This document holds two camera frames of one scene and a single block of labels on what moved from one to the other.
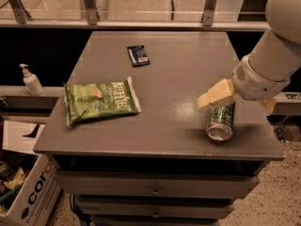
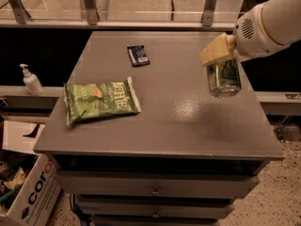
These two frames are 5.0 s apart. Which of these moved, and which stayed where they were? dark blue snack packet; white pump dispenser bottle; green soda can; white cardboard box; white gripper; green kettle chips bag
Moved: white gripper; green soda can
Stayed: green kettle chips bag; white cardboard box; white pump dispenser bottle; dark blue snack packet
